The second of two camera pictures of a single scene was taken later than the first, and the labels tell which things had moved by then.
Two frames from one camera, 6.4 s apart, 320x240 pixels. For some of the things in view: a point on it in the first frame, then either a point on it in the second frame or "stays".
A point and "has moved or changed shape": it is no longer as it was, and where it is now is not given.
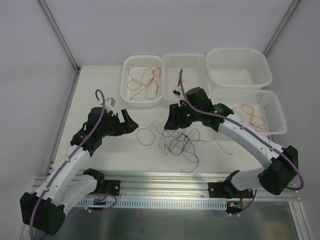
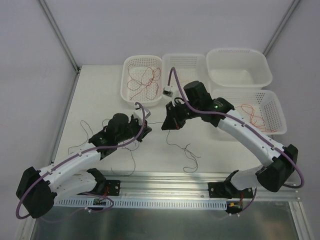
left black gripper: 117,124 -> 140,126
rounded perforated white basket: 141,80 stays
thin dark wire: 181,141 has moved or changed shape
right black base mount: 223,189 stays
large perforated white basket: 259,109 stays
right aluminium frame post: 281,27 stays
